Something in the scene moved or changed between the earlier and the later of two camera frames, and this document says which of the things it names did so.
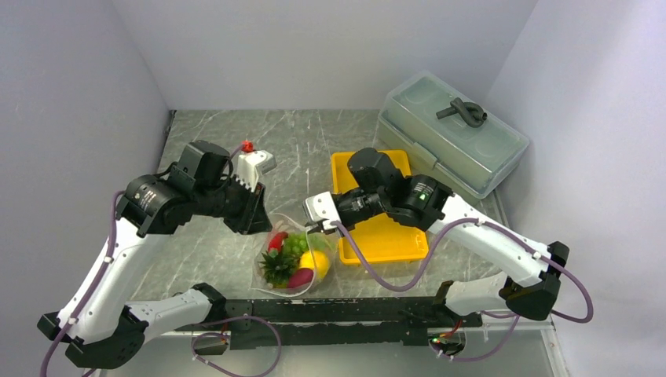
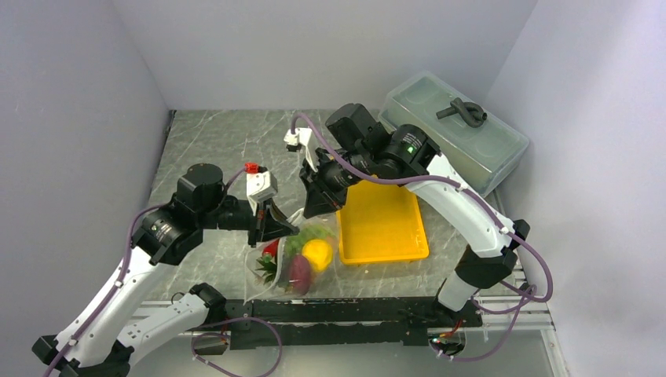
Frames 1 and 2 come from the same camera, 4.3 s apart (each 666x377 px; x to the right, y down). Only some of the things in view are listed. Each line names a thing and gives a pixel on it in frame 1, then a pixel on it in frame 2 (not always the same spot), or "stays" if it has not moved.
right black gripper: (345, 225) → (321, 196)
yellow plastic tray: (382, 239) stays
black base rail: (338, 322) stays
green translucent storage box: (444, 130) stays
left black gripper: (253, 217) → (268, 224)
